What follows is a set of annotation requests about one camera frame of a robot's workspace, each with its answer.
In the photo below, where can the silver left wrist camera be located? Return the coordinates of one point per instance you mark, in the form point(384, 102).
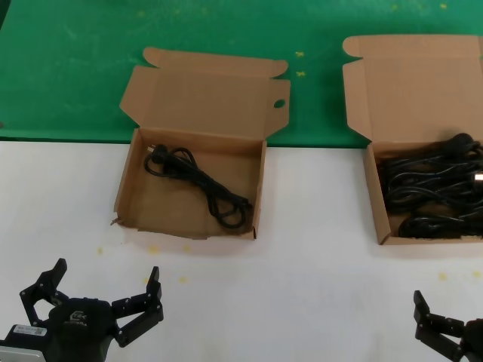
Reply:
point(22, 350)

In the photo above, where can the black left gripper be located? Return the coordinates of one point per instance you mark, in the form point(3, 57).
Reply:
point(75, 332)

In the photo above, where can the green table mat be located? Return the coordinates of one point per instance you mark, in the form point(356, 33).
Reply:
point(75, 75)

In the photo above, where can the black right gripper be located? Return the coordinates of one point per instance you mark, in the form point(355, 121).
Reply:
point(475, 339)

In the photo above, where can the plain open cardboard box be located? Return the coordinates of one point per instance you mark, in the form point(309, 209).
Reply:
point(415, 94)

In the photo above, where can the cardboard box with round hole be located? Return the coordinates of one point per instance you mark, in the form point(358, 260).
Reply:
point(207, 98)

